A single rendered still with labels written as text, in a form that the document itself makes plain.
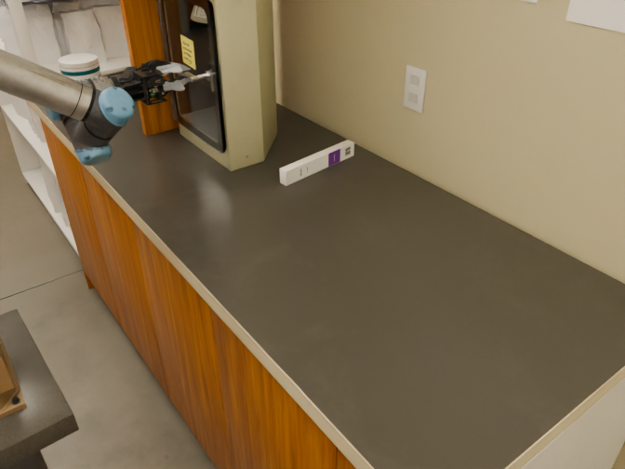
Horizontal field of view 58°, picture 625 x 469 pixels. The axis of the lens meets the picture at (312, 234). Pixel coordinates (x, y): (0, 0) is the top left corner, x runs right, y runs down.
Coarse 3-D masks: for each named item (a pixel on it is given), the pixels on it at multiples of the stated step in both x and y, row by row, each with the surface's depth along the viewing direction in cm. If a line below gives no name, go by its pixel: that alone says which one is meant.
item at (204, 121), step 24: (168, 0) 150; (192, 0) 139; (168, 24) 155; (192, 24) 143; (168, 48) 161; (192, 72) 153; (216, 72) 142; (192, 96) 158; (216, 96) 146; (192, 120) 164; (216, 120) 151; (216, 144) 156
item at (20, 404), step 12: (0, 336) 98; (0, 348) 92; (0, 360) 84; (0, 372) 85; (12, 372) 94; (0, 384) 86; (12, 384) 87; (0, 396) 87; (12, 396) 90; (0, 408) 88; (12, 408) 89
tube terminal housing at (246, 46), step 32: (224, 0) 134; (256, 0) 139; (224, 32) 137; (256, 32) 142; (224, 64) 141; (256, 64) 147; (224, 96) 145; (256, 96) 151; (256, 128) 156; (224, 160) 158; (256, 160) 161
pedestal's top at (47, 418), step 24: (24, 336) 103; (24, 360) 98; (24, 384) 94; (48, 384) 94; (24, 408) 90; (48, 408) 90; (0, 432) 86; (24, 432) 86; (48, 432) 87; (72, 432) 90; (0, 456) 84; (24, 456) 86
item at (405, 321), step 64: (64, 128) 182; (128, 128) 182; (320, 128) 182; (128, 192) 148; (192, 192) 148; (256, 192) 148; (320, 192) 148; (384, 192) 148; (192, 256) 124; (256, 256) 124; (320, 256) 124; (384, 256) 124; (448, 256) 124; (512, 256) 124; (256, 320) 107; (320, 320) 107; (384, 320) 107; (448, 320) 107; (512, 320) 107; (576, 320) 107; (320, 384) 94; (384, 384) 94; (448, 384) 94; (512, 384) 94; (576, 384) 94; (384, 448) 84; (448, 448) 84; (512, 448) 84
